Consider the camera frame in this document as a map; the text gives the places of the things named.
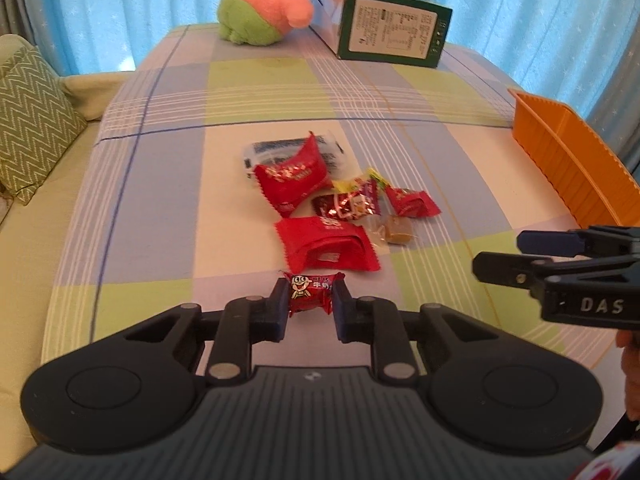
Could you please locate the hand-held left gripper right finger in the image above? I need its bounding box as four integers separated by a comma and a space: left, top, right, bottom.
332, 277, 506, 383

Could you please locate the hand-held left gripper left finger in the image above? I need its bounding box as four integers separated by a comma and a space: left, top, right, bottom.
120, 277, 293, 381

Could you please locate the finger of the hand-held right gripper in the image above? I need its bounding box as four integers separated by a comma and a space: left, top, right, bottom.
472, 251, 640, 291
517, 225, 640, 261

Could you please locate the red milk candy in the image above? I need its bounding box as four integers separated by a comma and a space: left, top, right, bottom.
282, 270, 347, 317

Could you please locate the orange plastic tray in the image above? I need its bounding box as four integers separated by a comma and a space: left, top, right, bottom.
507, 87, 640, 228

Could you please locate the clear candy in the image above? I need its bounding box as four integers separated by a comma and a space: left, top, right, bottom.
364, 212, 388, 247

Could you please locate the brown clear-wrapped candy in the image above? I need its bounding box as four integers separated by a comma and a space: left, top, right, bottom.
382, 215, 418, 246

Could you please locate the dark red foil candy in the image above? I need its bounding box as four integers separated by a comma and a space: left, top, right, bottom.
312, 192, 351, 221

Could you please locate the red yellow candy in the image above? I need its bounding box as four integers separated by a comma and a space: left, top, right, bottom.
332, 177, 381, 221

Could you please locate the small red snack packet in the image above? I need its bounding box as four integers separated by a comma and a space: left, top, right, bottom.
384, 186, 442, 218

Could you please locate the puffy red snack packet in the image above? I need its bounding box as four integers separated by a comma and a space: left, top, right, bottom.
252, 132, 335, 217

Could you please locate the dark clear-wrapped biscuit packet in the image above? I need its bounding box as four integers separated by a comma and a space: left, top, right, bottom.
242, 130, 347, 181

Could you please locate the person's right hand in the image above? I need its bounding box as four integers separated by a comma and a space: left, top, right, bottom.
616, 330, 640, 413

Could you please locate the plaid tablecloth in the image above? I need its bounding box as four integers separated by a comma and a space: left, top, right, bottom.
40, 24, 626, 386

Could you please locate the red white printed clothing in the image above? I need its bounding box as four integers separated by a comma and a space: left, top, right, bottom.
565, 440, 640, 480

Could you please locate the blue star curtain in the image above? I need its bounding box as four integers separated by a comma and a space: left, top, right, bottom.
20, 0, 351, 78
400, 0, 640, 156

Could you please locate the light green sofa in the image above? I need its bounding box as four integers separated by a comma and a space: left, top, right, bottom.
0, 34, 136, 466

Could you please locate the green white carton box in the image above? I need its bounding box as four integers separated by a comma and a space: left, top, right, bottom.
310, 0, 453, 70

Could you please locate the pink green starfish plush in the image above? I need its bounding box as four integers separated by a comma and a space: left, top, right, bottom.
216, 0, 328, 47

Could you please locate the green zigzag cushion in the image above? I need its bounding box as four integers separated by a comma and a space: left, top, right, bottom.
0, 35, 90, 196

